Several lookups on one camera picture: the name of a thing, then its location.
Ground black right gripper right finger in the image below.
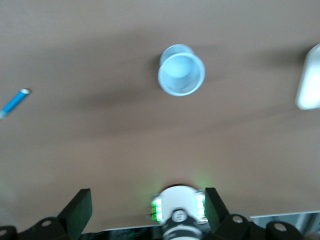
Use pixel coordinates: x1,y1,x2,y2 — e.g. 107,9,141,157
202,187,305,240

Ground brown table cloth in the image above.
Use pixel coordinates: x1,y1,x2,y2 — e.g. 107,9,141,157
0,0,320,235

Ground light blue mesh cup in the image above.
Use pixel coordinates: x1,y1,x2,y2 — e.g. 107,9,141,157
157,43,206,98

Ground blue marker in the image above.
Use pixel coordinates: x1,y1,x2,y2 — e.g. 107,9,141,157
0,87,32,120

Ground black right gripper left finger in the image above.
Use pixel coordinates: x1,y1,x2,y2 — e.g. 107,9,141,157
0,188,93,240

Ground white desk lamp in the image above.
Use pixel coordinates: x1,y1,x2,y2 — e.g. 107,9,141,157
294,42,320,111

